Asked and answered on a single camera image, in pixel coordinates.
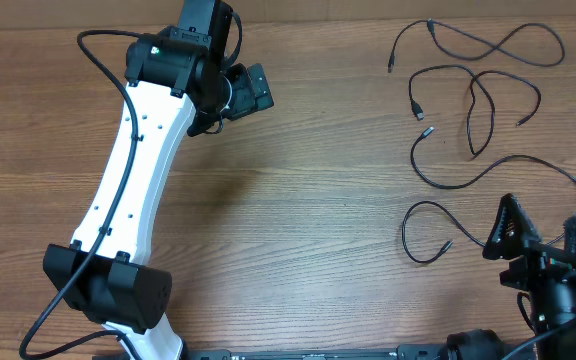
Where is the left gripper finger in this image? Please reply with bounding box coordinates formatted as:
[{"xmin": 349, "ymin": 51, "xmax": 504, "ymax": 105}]
[
  {"xmin": 187, "ymin": 112, "xmax": 224, "ymax": 137},
  {"xmin": 248, "ymin": 63, "xmax": 274, "ymax": 111}
]

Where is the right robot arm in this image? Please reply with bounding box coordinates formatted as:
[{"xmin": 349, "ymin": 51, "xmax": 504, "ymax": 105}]
[{"xmin": 439, "ymin": 194, "xmax": 576, "ymax": 359}]

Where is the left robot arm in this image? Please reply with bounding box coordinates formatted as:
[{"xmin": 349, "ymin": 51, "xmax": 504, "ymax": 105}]
[{"xmin": 43, "ymin": 0, "xmax": 273, "ymax": 359}]

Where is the black usb cable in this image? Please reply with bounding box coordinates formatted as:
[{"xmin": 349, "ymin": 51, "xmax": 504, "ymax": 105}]
[
  {"xmin": 407, "ymin": 64, "xmax": 543, "ymax": 158},
  {"xmin": 386, "ymin": 18, "xmax": 567, "ymax": 74},
  {"xmin": 400, "ymin": 125, "xmax": 576, "ymax": 265}
]

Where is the cardboard wall panel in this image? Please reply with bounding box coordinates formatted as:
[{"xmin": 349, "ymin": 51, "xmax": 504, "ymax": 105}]
[{"xmin": 0, "ymin": 0, "xmax": 576, "ymax": 30}]

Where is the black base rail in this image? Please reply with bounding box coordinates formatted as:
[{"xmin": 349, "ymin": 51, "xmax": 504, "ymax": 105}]
[{"xmin": 180, "ymin": 344, "xmax": 449, "ymax": 360}]

